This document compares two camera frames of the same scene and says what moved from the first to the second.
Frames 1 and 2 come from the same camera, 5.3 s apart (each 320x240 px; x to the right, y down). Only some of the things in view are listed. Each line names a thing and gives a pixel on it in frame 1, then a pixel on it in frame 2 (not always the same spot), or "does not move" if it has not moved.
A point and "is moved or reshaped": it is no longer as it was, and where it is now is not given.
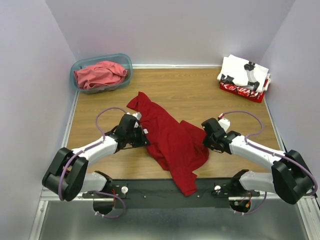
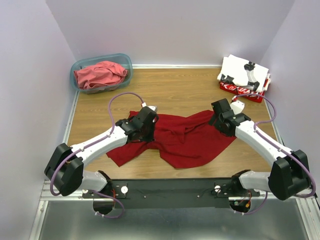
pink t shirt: [102, 73] does not move
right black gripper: [206, 143] -> [216, 124]
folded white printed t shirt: [248, 75] does not move
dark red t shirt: [179, 148] is moved or reshaped
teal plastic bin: [93, 74] does not move
